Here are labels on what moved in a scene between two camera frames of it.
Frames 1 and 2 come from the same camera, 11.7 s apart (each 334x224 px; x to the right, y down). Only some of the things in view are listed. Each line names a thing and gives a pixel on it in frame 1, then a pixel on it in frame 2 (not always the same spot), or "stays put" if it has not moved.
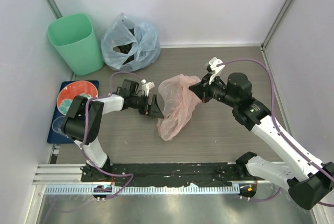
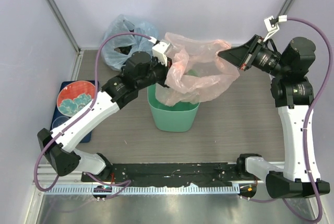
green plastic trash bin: x=73 y=33 to x=179 y=118
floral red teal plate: x=68 y=93 stays put
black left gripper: x=152 y=110 to x=165 y=69
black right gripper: x=202 y=89 to x=242 y=56
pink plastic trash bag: x=179 y=103 to x=197 y=73
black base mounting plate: x=162 y=174 stays put
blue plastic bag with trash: x=129 y=46 stays put
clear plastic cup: x=58 y=125 stays put
